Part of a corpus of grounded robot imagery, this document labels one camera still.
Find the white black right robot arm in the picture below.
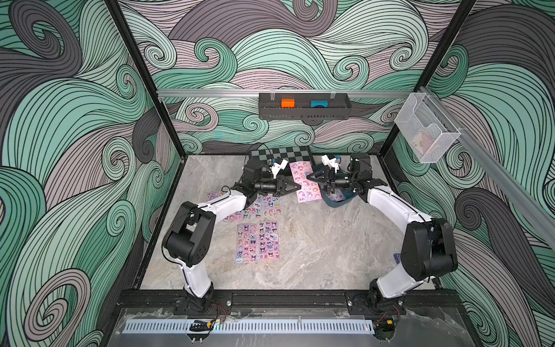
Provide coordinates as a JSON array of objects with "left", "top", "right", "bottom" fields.
[{"left": 307, "top": 153, "right": 458, "bottom": 307}]

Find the orange block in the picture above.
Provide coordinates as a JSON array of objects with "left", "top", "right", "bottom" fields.
[{"left": 280, "top": 98, "right": 296, "bottom": 108}]

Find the teal plastic storage box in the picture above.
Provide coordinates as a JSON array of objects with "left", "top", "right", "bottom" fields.
[{"left": 322, "top": 189, "right": 355, "bottom": 208}]

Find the teal block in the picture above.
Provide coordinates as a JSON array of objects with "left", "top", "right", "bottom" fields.
[{"left": 310, "top": 100, "right": 329, "bottom": 108}]

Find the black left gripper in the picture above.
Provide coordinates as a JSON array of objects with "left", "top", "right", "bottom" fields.
[{"left": 253, "top": 178, "right": 299, "bottom": 199}]

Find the black grey chessboard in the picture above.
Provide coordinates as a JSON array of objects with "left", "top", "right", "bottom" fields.
[{"left": 249, "top": 146, "right": 315, "bottom": 165}]

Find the lilac small sticker sheet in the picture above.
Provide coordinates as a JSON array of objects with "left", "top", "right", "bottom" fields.
[{"left": 243, "top": 197, "right": 263, "bottom": 219}]

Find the aluminium rail back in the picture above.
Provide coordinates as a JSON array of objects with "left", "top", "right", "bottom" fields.
[{"left": 157, "top": 88, "right": 411, "bottom": 99}]

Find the aluminium rail right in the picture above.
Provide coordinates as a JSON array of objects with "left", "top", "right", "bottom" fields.
[{"left": 419, "top": 87, "right": 554, "bottom": 250}]

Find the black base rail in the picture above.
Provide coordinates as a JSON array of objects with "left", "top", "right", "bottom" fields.
[{"left": 116, "top": 289, "right": 463, "bottom": 318}]

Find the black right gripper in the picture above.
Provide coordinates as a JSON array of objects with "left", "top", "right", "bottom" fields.
[{"left": 309, "top": 168, "right": 359, "bottom": 193}]

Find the clear acrylic wall holder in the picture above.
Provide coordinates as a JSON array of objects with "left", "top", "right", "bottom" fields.
[{"left": 395, "top": 93, "right": 460, "bottom": 163}]

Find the white slotted cable duct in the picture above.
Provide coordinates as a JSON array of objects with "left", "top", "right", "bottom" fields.
[{"left": 122, "top": 319, "right": 374, "bottom": 335}]

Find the aluminium rail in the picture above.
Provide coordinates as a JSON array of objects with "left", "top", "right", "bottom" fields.
[
  {"left": 157, "top": 88, "right": 411, "bottom": 99},
  {"left": 419, "top": 87, "right": 554, "bottom": 250}
]

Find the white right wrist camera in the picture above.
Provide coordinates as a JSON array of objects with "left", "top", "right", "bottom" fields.
[{"left": 321, "top": 155, "right": 341, "bottom": 172}]

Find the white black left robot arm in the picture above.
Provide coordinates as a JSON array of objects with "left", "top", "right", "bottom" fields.
[{"left": 161, "top": 158, "right": 301, "bottom": 312}]

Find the black wall shelf tray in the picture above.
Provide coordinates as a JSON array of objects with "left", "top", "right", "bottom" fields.
[{"left": 258, "top": 93, "right": 352, "bottom": 122}]

